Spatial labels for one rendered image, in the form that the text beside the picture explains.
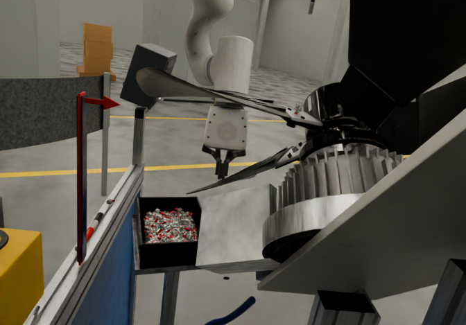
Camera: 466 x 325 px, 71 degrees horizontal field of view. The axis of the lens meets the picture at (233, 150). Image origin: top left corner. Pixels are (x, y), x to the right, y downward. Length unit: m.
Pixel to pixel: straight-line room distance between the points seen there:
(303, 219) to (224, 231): 0.22
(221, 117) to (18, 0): 5.76
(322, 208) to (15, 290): 0.34
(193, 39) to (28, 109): 1.56
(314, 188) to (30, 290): 0.35
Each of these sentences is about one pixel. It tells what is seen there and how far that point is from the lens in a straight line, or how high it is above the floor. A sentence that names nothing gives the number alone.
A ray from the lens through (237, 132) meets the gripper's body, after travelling 0.77.
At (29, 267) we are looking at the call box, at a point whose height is 1.05.
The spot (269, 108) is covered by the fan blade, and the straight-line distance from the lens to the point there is 0.50.
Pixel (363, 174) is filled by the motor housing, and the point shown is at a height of 1.17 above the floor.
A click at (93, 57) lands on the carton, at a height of 0.51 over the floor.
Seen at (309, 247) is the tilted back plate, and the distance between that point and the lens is 0.44.
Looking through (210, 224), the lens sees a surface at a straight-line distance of 0.62.
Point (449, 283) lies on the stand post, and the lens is 0.37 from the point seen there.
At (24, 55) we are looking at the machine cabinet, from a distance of 6.42.
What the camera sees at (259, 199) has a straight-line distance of 0.58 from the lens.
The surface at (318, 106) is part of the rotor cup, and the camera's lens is 0.59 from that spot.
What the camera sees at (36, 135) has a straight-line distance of 2.29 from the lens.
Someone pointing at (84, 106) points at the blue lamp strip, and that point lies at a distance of 0.60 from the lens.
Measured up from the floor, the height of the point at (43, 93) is 0.86.
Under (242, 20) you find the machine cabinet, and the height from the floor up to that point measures 1.74.
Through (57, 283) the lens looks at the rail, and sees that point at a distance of 0.70.
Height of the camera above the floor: 1.31
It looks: 18 degrees down
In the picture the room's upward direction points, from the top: 9 degrees clockwise
